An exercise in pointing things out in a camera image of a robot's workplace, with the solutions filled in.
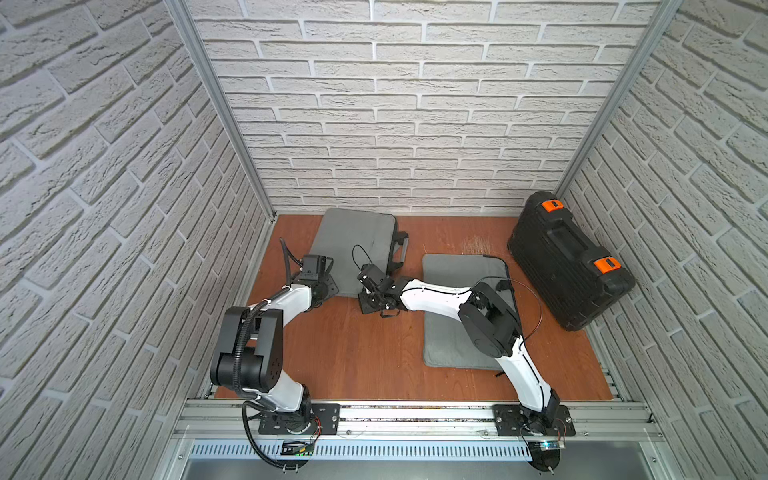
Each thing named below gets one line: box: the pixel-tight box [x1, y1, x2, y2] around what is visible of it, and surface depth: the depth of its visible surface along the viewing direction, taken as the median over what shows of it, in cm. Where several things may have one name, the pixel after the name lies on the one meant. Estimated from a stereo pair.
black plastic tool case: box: [507, 191, 635, 332], surface depth 83 cm
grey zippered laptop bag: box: [309, 208, 410, 298], surface depth 112 cm
